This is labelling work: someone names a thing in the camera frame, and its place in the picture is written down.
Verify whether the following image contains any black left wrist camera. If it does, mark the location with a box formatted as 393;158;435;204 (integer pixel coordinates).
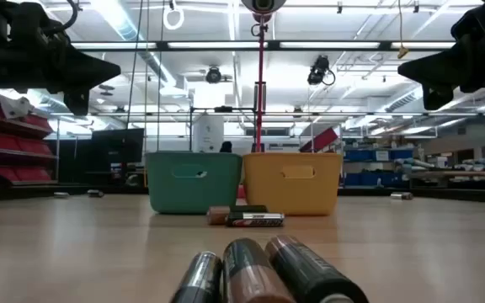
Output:
0;0;79;45

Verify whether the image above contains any silver black AA battery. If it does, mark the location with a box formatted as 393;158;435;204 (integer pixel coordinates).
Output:
169;251;223;303

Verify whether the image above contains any red tilted panel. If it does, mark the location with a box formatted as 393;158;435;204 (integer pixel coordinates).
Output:
299;127;339;153

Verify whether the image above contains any teal plastic bin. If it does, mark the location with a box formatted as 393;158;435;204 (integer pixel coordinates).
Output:
145;151;243;215

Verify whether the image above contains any black ceiling camera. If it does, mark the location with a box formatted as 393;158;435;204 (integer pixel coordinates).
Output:
204;66;223;84
306;54;336;88

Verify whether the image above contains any wooden workbench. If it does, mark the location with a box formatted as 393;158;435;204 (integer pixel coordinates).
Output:
410;157;485;190

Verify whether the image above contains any blue bin shelf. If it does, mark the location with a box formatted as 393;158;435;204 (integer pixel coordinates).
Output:
343;146;416;189

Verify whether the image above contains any hanging black cable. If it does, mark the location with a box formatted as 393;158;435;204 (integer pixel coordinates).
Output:
125;0;145;131

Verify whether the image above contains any red desk lamp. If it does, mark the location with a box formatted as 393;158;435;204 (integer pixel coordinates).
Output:
237;0;288;199

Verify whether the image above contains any red bin shelf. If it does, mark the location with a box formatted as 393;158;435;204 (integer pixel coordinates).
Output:
0;90;61;189

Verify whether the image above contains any white cylinder tank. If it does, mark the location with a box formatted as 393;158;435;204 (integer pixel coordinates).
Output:
191;113;226;153

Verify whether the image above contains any white hanging ring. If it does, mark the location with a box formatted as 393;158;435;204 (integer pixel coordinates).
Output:
162;3;185;31

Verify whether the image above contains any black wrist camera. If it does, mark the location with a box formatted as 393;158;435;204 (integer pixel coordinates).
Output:
450;0;485;50
0;0;79;45

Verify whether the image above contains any black display screen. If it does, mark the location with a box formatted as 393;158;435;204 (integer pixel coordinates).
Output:
90;128;146;165

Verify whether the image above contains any yellow plastic bin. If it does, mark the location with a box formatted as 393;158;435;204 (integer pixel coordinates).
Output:
242;151;344;217

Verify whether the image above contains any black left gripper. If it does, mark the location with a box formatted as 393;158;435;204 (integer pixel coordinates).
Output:
0;41;121;117

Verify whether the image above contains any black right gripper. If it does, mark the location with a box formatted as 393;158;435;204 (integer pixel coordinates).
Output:
397;41;485;111

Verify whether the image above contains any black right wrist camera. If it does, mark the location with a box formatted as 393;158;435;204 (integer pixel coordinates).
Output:
450;0;485;50

